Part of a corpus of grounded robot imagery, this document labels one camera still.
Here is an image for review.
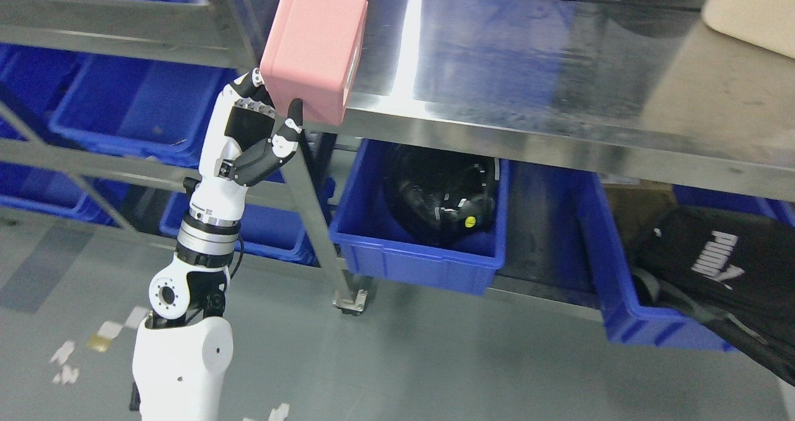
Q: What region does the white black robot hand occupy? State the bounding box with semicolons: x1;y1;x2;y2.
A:
175;68;304;268

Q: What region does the pink plastic storage box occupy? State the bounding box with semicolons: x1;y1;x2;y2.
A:
260;0;368;126

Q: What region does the white robot forearm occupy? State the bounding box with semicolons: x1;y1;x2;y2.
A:
132;256;235;420

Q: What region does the blue bin left shelf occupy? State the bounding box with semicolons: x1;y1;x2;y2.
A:
48;54;237;168

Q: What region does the steel shelf rack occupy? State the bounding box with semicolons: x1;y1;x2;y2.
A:
2;0;278;249

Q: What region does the cream plastic container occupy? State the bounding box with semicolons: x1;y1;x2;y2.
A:
701;0;794;58

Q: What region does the blue bin lower left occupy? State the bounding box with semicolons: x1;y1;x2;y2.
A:
158;192;316;265

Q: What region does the blue bin with helmet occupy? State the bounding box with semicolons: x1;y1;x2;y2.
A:
329;139;511;296

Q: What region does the black helmet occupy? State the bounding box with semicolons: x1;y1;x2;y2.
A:
381;145;502;247

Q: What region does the stainless steel table cart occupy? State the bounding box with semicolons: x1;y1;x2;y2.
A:
273;0;795;322

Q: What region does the blue bin with backpack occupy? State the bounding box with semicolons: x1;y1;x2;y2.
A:
575;173;795;352

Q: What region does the black Puma backpack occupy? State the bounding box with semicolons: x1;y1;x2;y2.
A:
624;206;794;385

